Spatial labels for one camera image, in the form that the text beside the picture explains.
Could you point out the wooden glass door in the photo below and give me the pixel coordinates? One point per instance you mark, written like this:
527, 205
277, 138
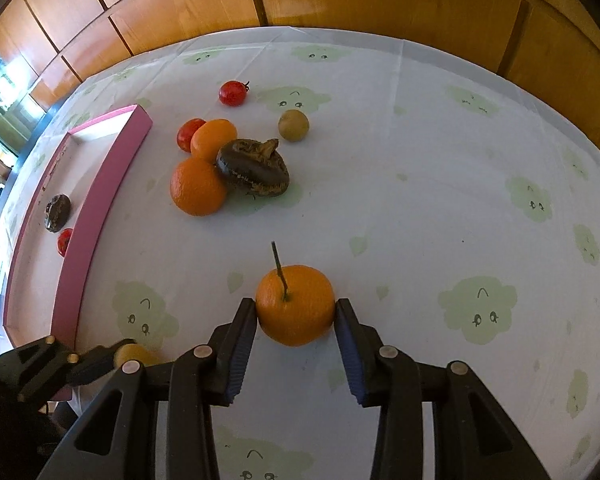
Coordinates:
5, 75

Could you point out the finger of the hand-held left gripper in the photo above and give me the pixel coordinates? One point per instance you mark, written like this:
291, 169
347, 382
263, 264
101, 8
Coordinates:
97, 362

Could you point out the stemless orange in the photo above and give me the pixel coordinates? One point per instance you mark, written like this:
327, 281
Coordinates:
212, 137

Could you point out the orange with short stem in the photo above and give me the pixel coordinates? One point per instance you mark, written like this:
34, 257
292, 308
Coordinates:
197, 187

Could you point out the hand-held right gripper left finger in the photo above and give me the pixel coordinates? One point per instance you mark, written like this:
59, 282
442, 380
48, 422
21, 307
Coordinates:
241, 355

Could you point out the red tomato with stem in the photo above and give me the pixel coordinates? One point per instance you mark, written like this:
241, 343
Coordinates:
232, 93

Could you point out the orange with long stem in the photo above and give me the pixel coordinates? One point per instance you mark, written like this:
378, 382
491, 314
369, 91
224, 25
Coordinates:
295, 310

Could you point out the pink cardboard tray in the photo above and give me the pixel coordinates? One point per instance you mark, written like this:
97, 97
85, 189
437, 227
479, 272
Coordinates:
105, 200

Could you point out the dark brown mushroom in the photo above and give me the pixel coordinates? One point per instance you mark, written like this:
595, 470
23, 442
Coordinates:
254, 170
57, 212

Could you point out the red cherry tomato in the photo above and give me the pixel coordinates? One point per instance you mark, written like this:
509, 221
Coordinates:
65, 242
185, 135

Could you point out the round greenish-brown kiwi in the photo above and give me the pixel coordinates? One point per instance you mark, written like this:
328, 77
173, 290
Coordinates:
137, 354
293, 125

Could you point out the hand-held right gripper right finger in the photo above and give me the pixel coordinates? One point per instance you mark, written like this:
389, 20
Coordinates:
351, 355

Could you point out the white cloud print tablecloth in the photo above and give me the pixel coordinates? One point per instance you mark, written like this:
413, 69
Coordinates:
430, 160

